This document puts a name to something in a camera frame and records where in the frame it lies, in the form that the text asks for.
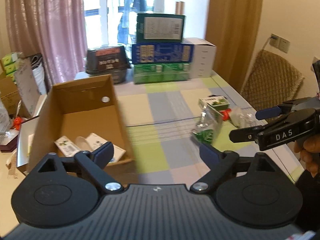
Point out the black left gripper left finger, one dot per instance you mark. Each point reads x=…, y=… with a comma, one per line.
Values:
x=95, y=174

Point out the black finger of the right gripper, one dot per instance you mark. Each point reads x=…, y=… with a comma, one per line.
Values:
x=244, y=134

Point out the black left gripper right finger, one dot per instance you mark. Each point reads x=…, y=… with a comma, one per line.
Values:
x=220, y=166

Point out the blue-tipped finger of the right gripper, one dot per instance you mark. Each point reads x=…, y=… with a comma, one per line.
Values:
x=272, y=112

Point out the red candy packet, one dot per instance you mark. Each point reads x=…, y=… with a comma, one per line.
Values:
x=225, y=114

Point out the white power adapter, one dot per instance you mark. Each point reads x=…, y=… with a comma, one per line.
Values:
x=244, y=118

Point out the person's right hand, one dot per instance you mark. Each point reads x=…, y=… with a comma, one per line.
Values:
x=309, y=153

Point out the white medicine box in carton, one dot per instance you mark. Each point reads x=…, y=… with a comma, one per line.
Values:
x=104, y=152

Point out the white green herbal medicine box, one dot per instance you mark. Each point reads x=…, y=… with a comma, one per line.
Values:
x=67, y=147

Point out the quilted tan chair cushion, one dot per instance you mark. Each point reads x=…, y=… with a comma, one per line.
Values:
x=272, y=80

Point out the brown cardboard box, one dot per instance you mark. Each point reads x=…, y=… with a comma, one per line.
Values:
x=77, y=109

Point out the checkered tablecloth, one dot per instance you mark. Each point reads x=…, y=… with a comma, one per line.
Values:
x=160, y=117

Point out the white open gift box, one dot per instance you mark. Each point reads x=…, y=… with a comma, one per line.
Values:
x=25, y=137

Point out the small orange toy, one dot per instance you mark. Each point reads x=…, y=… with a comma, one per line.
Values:
x=17, y=123

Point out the white cardboard box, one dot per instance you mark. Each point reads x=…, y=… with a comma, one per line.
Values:
x=202, y=59

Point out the green tissue pack carton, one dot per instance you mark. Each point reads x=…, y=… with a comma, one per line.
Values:
x=161, y=72

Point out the black food container pack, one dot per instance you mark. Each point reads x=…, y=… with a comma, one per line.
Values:
x=108, y=60

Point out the brown curtain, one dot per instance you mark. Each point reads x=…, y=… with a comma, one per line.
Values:
x=232, y=25

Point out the paper shopping bag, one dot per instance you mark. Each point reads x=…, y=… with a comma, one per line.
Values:
x=30, y=81

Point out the blue long carton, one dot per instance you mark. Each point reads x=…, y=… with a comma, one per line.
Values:
x=146, y=53

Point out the green tissue packs stack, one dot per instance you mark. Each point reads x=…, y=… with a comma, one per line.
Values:
x=9, y=63

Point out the cardboard tubes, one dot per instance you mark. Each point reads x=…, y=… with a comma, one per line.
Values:
x=179, y=8

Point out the dark green box top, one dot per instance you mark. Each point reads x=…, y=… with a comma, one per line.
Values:
x=159, y=28

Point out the pink curtain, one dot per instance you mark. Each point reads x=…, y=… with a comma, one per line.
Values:
x=53, y=28

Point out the wall power socket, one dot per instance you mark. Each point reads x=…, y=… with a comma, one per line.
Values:
x=279, y=43

